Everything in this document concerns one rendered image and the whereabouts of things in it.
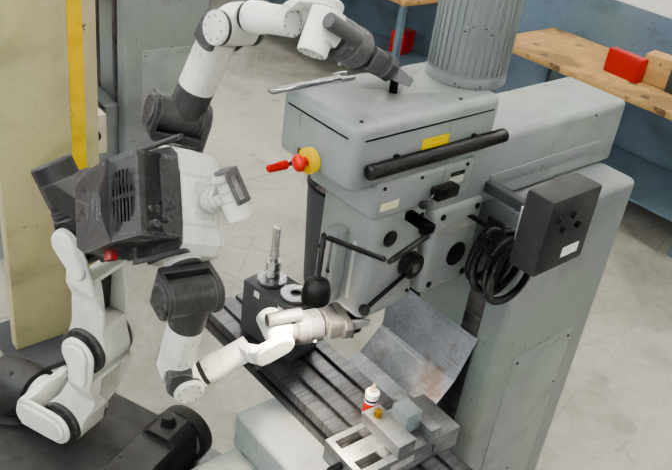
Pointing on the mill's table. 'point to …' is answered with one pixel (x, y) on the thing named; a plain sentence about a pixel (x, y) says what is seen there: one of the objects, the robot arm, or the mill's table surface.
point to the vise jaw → (389, 432)
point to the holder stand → (254, 301)
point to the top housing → (382, 122)
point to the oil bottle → (371, 398)
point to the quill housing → (356, 289)
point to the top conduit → (434, 154)
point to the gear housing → (399, 189)
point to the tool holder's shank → (275, 243)
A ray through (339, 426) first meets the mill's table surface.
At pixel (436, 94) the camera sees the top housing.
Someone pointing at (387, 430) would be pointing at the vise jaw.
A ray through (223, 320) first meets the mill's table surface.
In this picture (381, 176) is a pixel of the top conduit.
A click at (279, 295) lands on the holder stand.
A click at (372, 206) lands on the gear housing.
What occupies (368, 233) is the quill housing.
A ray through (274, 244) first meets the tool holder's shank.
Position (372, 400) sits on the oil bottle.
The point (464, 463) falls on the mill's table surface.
